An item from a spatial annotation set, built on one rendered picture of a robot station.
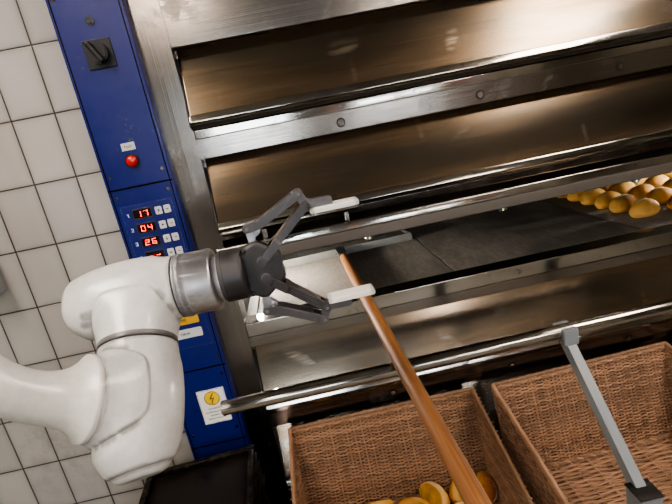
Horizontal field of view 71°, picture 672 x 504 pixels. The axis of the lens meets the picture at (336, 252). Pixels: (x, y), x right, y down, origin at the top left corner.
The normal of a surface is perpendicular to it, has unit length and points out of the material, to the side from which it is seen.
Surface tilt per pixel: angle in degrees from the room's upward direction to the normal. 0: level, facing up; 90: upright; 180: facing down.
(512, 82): 90
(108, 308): 53
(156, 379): 60
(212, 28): 90
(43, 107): 90
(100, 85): 90
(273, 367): 70
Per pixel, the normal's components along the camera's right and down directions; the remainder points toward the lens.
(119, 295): -0.03, -0.40
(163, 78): 0.10, 0.26
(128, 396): 0.60, -0.41
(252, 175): 0.03, -0.08
